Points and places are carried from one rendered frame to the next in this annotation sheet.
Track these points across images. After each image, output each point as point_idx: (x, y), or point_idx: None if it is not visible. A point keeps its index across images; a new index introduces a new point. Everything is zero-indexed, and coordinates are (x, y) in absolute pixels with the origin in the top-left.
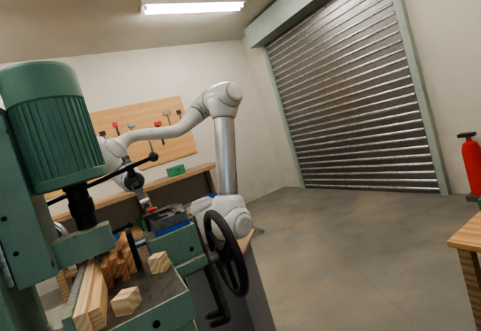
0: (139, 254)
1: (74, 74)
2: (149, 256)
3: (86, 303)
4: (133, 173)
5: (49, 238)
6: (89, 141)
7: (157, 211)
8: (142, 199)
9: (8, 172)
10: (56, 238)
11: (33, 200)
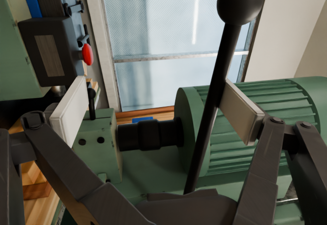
0: (8, 116)
1: (312, 76)
2: None
3: (95, 86)
4: (243, 187)
5: (129, 158)
6: None
7: (78, 46)
8: (70, 130)
9: None
10: (120, 187)
11: (172, 146)
